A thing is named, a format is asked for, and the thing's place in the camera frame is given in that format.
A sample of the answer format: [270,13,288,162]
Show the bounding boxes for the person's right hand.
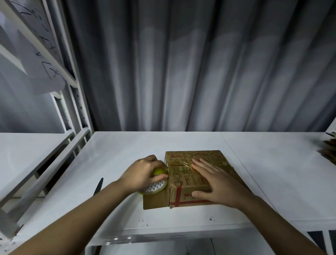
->
[189,157,254,210]

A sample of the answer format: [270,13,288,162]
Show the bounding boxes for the person's left forearm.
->
[9,181,133,255]

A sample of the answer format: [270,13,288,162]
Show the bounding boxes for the pile of cardboard boxes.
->
[317,131,336,165]

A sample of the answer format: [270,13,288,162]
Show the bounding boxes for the person's left hand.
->
[118,154,169,194]

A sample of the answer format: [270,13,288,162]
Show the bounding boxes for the yellow tape roll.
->
[139,166,170,196]

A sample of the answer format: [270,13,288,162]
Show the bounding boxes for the printed brown cardboard box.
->
[142,150,248,211]

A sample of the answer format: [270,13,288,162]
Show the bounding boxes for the person's right forearm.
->
[238,193,330,255]

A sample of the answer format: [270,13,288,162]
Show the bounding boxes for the black scissors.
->
[93,177,105,198]

